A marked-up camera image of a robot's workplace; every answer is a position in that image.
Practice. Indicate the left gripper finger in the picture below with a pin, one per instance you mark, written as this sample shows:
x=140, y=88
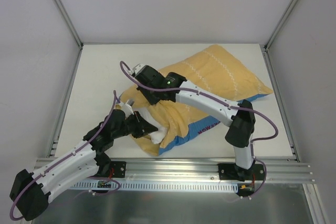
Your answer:
x=143, y=124
x=137, y=133

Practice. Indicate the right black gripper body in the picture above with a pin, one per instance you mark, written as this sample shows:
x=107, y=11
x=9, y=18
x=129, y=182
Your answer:
x=153, y=96

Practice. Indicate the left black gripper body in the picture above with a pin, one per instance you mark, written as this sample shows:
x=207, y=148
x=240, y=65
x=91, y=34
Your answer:
x=139, y=126

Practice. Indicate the blue yellow pikachu pillowcase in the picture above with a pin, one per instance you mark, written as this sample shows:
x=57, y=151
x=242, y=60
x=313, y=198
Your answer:
x=220, y=79

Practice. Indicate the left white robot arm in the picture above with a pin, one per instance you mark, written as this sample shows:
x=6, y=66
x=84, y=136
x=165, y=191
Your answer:
x=32, y=192

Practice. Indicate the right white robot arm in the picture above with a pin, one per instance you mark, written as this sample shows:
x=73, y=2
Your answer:
x=176, y=88

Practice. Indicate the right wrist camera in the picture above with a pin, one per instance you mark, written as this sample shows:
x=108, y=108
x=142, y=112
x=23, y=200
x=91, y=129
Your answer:
x=135, y=70

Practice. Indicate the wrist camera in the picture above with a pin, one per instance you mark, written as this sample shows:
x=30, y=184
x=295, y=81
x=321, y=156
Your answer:
x=126, y=107
x=135, y=70

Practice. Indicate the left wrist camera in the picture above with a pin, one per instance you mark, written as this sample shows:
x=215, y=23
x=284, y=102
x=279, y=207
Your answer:
x=126, y=107

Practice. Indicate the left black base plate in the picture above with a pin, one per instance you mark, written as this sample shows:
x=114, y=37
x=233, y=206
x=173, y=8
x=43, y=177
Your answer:
x=112, y=169

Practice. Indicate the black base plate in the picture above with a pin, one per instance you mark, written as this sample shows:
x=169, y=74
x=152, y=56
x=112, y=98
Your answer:
x=112, y=169
x=230, y=171

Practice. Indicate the white slotted cable duct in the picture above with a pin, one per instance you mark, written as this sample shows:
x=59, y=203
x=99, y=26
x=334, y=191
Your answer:
x=157, y=186

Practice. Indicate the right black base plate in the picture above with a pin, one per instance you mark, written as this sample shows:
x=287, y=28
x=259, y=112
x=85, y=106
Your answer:
x=230, y=171

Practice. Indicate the aluminium mounting rail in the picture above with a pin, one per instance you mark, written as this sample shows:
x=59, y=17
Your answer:
x=284, y=171

